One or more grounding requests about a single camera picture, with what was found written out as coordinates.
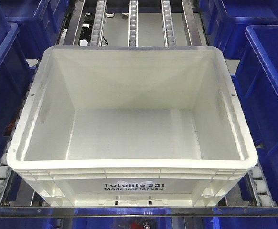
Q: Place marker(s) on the blue bin right front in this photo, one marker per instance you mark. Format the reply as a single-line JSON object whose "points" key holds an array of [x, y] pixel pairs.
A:
{"points": [[257, 75]]}

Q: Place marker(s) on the centre roller track rail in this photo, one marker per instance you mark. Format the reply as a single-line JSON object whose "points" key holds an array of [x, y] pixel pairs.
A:
{"points": [[133, 23]]}

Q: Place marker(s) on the right roller track rail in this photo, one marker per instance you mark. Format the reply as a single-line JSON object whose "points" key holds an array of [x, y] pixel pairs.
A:
{"points": [[168, 28]]}

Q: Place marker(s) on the side roller track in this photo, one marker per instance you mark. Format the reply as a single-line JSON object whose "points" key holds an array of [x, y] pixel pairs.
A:
{"points": [[5, 169], [260, 191]]}

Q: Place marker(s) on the white plastic tote bin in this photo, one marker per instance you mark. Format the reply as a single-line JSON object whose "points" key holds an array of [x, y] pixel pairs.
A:
{"points": [[132, 126]]}

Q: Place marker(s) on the roller track rail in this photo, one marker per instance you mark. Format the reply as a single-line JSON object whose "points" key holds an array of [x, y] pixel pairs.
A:
{"points": [[168, 28], [133, 23], [98, 25]]}

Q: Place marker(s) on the blue bin left rear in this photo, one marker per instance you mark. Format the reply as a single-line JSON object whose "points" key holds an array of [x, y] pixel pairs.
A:
{"points": [[40, 23]]}

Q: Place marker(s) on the blue bin lower shelf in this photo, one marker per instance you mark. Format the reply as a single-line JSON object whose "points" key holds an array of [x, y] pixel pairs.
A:
{"points": [[122, 218]]}

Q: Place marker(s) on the left roller track rail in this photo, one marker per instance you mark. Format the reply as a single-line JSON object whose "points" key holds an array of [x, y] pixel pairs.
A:
{"points": [[98, 25]]}

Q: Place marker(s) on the blue bin left front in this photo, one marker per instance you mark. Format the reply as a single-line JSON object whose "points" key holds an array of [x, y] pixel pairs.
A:
{"points": [[15, 77]]}

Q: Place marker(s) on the front steel shelf bar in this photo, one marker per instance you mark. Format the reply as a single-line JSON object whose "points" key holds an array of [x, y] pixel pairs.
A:
{"points": [[72, 212]]}

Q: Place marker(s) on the blue bin right rear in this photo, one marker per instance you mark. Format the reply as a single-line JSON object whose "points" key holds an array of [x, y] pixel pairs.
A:
{"points": [[225, 22]]}

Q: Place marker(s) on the side roller track right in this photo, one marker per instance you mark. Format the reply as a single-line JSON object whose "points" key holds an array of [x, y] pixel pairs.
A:
{"points": [[260, 191]]}

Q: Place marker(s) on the blue bin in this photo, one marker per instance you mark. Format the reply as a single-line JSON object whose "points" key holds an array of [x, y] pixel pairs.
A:
{"points": [[15, 77], [40, 23], [225, 22], [257, 75]]}

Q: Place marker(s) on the side roller track left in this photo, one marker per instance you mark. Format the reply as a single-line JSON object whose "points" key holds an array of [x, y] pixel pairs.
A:
{"points": [[5, 169]]}

